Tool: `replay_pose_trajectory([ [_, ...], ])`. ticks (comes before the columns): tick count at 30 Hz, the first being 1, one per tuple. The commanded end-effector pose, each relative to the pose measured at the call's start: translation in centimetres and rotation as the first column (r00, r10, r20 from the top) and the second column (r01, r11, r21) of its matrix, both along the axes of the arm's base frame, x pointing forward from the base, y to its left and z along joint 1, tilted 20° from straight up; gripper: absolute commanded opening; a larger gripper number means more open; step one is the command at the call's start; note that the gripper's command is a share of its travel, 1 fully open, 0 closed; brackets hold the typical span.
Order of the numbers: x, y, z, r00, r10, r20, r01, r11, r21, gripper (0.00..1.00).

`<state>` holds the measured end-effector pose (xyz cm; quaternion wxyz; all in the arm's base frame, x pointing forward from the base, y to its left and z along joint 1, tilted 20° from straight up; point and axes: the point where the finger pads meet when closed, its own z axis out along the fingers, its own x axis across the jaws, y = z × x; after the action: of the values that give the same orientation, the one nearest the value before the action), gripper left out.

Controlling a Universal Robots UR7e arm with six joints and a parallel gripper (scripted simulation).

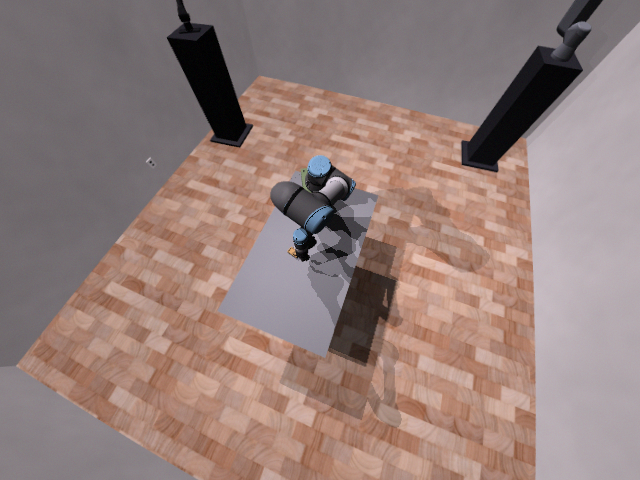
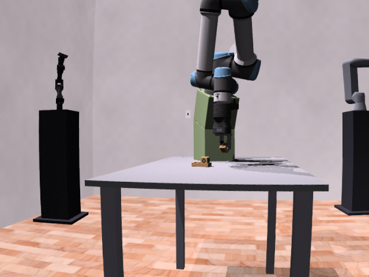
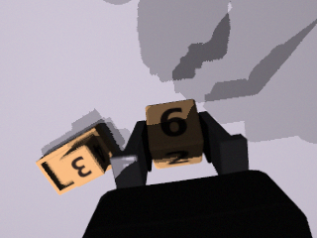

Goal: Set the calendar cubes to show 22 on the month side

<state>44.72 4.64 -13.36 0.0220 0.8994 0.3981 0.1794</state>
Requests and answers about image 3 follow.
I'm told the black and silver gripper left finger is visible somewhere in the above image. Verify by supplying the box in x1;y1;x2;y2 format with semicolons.
110;120;153;188

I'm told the brown wooden calendar stand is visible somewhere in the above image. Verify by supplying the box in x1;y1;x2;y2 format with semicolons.
36;124;117;195

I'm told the orange number cube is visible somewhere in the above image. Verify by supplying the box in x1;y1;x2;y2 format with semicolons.
146;99;204;169
59;135;110;186

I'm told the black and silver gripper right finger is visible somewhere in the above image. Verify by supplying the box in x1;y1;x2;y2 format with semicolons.
198;111;249;175

